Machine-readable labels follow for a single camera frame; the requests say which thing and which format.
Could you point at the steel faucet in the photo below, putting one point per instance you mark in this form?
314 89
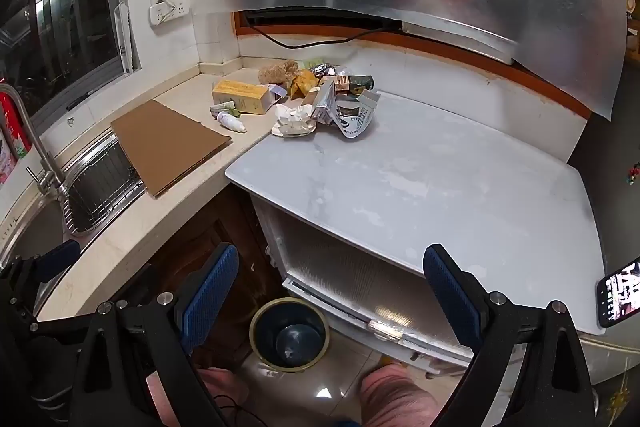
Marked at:
30 137

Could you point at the purple white carton box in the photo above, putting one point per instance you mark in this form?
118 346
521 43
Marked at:
277 93

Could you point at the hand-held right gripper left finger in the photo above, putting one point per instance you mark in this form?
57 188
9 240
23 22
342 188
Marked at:
210 297

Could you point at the dark green packet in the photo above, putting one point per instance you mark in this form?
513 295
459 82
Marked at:
362 83

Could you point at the person's leg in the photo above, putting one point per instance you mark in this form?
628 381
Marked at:
220 387
395 397

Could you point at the beige snack packet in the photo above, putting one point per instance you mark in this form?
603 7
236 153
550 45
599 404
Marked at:
341 83

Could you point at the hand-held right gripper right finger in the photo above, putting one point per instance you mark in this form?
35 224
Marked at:
452 302

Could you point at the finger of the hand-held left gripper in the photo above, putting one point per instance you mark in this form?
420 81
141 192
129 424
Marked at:
57 258

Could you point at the stainless steel sink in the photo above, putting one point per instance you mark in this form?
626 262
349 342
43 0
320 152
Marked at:
30 227

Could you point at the light green packet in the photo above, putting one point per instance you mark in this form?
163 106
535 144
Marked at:
315 63

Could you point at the brown cardboard sheet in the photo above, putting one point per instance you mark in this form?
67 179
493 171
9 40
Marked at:
165 142

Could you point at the person's left leg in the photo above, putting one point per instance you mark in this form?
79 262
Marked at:
220 387

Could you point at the brown wooden frame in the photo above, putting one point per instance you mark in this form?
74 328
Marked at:
550 88

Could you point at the white cabinet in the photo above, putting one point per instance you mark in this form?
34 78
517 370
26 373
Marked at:
350 267

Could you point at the beige loofah sponge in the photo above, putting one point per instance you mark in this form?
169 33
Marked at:
277 73

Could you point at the person's right leg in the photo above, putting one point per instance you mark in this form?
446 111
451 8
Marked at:
395 397

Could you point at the small white bottle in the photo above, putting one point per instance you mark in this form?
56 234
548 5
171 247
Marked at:
231 122

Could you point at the black smartphone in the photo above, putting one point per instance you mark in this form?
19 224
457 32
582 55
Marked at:
620 292

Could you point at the crumpled white paper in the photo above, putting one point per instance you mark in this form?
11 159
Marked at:
295 122

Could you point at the white wall socket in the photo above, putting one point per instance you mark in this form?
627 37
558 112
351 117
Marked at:
167 12

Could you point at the yellow snack packet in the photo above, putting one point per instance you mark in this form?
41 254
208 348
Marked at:
304 82

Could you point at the red packet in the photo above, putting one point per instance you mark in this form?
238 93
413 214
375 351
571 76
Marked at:
12 132

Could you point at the dark trash bin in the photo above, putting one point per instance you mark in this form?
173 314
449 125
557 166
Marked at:
287 342

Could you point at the silver flattened carton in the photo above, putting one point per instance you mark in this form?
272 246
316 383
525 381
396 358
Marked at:
324 107

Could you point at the yellow carton box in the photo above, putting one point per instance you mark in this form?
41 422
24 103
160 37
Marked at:
240 96

